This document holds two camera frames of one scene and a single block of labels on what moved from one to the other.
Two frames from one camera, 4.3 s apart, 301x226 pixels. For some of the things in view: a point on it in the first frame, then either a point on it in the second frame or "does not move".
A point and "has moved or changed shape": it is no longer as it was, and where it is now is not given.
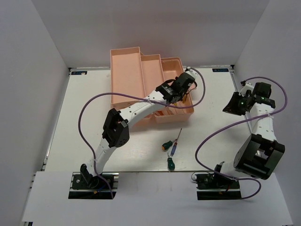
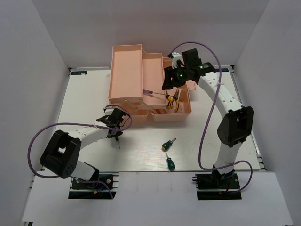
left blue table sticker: x=79 y=73 does not move
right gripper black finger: x=237 y=105 -> x=170 y=81
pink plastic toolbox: x=132 y=73 does not move
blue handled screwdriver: x=175 y=146 -> x=146 y=92
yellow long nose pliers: x=184 y=99 has moved or changed shape
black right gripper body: x=247 y=97 -> x=182 y=76
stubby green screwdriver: x=171 y=165 does not move
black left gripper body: x=182 y=95 -> x=118 y=133
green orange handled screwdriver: x=166 y=145 does not move
